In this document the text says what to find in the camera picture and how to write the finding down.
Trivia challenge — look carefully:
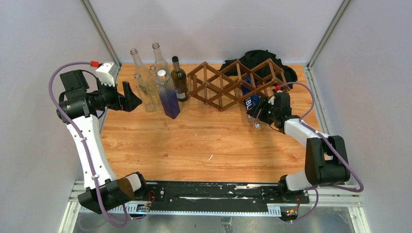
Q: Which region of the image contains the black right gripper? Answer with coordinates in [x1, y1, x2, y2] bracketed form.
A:
[249, 97, 279, 125]

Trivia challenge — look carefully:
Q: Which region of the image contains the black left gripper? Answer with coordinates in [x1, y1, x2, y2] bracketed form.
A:
[88, 77, 141, 112]

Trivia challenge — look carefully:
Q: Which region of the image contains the clear bottle black label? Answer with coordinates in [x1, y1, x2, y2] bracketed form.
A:
[130, 48, 151, 81]

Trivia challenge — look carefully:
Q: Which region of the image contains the blue label clear bottle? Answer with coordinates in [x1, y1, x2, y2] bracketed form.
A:
[156, 69, 180, 119]

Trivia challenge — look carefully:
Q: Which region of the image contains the clear glass bottle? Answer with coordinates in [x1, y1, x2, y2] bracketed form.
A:
[152, 42, 171, 76]

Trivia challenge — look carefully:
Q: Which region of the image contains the dark green wine bottle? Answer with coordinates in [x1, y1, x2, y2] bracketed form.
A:
[171, 56, 189, 102]

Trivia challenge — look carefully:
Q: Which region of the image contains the slim clear bottle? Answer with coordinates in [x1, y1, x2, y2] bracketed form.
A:
[149, 65, 163, 95]

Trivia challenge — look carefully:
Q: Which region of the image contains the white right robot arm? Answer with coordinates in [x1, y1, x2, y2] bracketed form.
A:
[247, 92, 351, 203]

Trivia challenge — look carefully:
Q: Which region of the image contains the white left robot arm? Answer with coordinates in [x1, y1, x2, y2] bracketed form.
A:
[57, 69, 149, 214]

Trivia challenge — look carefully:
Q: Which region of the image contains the brown wooden wine rack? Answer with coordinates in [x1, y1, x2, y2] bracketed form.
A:
[187, 59, 290, 112]

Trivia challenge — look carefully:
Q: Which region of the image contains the black cloth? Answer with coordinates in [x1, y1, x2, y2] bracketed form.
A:
[219, 50, 298, 82]

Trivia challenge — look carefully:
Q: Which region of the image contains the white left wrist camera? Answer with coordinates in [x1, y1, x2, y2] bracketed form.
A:
[96, 62, 119, 87]

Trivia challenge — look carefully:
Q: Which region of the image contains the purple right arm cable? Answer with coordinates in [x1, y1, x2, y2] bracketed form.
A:
[275, 82, 364, 222]

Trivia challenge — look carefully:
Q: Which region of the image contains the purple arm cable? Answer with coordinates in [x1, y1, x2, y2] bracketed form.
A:
[48, 61, 145, 228]
[275, 82, 364, 222]

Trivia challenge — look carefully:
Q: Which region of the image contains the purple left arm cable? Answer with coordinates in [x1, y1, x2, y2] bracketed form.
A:
[48, 61, 145, 228]

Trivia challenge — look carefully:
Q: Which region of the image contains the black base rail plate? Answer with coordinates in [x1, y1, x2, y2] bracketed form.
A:
[144, 181, 309, 214]

